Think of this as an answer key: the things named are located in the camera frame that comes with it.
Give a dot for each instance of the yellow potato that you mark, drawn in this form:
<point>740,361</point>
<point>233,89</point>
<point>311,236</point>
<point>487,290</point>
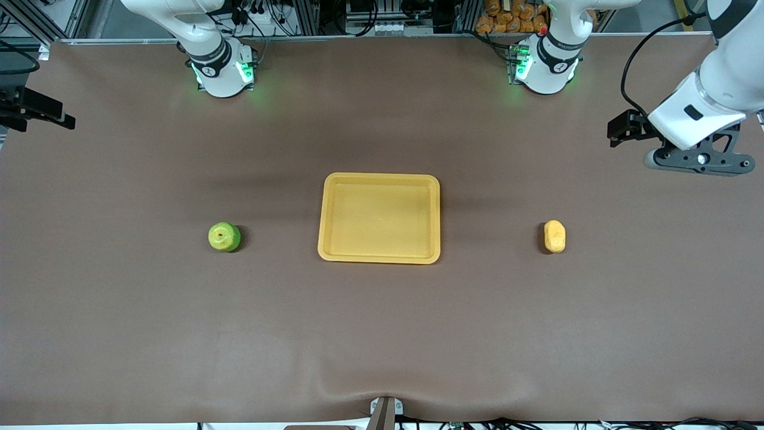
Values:
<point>554,236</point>

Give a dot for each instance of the yellow plastic tray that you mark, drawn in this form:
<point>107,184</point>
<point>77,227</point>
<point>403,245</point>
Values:
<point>379,218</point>

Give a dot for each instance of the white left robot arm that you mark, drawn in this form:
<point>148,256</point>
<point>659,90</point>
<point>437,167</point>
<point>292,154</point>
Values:
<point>549,71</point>

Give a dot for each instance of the aluminium frame post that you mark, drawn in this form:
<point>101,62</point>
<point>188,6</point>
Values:
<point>468,17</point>
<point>306,18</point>

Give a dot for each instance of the white connector block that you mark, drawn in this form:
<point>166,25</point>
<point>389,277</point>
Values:
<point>388,28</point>

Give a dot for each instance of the green apple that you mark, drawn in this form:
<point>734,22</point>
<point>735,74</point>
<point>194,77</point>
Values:
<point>224,237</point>

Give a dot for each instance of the brown table mat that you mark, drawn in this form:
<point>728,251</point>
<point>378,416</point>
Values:
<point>382,334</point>

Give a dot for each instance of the orange snack packet pile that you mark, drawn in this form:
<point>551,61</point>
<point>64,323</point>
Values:
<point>513,18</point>

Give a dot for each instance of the white power strip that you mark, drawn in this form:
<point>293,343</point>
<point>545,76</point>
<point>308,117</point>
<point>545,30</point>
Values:
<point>262,27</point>

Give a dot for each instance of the aluminium table edge rail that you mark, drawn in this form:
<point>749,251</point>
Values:
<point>358,37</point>

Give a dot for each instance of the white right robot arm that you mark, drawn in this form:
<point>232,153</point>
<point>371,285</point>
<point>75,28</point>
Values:
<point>215,77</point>

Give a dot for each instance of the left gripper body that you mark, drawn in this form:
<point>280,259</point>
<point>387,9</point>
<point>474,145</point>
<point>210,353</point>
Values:
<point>636,126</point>

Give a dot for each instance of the metal clamp bracket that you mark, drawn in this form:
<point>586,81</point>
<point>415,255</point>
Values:
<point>385,415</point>

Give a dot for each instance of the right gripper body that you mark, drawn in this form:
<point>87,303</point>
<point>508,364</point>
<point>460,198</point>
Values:
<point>24,104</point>

